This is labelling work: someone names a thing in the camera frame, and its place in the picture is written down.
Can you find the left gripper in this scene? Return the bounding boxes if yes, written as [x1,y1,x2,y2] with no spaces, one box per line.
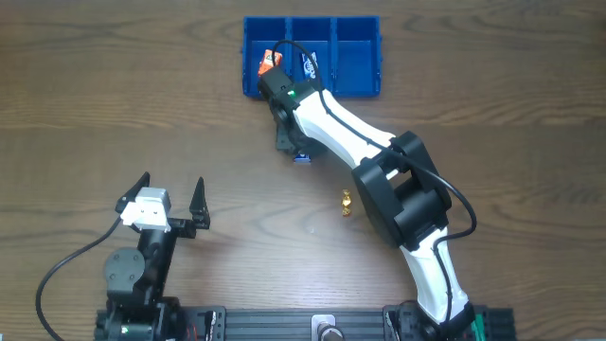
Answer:
[116,170,211,240]

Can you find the orange candy box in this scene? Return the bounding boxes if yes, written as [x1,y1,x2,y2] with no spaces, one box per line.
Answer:
[257,49,284,78]

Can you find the gold candy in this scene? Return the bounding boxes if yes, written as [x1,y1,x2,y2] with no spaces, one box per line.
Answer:
[340,188,354,218]

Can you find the blue tray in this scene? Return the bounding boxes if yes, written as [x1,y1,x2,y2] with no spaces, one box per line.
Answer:
[241,15,383,99]

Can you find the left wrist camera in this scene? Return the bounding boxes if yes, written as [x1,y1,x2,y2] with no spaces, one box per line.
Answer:
[119,187,172,233]

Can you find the black cable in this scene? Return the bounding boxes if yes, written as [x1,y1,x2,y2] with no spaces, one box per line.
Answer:
[270,39,478,252]
[35,215,124,341]

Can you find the mounting rail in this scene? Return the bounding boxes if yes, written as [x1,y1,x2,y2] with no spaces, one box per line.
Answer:
[94,306,516,341]

